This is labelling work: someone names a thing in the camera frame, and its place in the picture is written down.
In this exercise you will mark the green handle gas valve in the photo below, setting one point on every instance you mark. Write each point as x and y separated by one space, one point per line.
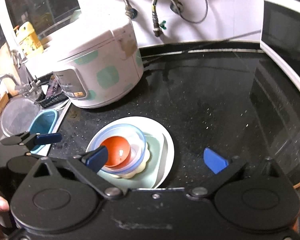
156 25

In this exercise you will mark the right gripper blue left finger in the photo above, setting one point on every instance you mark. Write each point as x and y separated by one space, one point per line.
85 168

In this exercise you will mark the white rice cooker green spots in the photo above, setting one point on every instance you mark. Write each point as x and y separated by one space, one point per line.
96 62

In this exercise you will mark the white round plate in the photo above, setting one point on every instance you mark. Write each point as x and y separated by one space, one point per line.
147 125

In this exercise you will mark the blue wall valve left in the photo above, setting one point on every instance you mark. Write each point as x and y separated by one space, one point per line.
131 12

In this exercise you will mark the clear plastic bowl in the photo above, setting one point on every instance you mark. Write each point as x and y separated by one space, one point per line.
136 144

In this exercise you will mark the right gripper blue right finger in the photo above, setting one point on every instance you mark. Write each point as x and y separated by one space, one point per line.
225 172

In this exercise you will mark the blue plastic bowl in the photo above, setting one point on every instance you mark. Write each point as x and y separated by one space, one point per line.
143 142

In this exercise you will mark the white microwave oven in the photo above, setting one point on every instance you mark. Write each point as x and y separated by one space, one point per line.
280 36

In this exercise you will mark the chrome sink faucet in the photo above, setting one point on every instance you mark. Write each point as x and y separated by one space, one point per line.
27 85

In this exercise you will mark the teal plastic basin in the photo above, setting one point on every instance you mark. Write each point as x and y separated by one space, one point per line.
44 122

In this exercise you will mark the yellow oil bottle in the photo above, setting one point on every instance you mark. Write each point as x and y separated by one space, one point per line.
28 39

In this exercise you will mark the cream scalloped dish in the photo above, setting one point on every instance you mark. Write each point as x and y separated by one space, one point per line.
140 168

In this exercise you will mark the black dish basket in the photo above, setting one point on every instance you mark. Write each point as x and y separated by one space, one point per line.
52 96

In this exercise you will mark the orange plastic bowl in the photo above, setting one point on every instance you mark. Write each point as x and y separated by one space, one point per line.
118 150

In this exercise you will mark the pale green square plate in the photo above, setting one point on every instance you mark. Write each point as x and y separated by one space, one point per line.
148 177

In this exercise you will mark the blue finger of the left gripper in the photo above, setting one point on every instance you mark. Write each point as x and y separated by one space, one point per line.
28 139

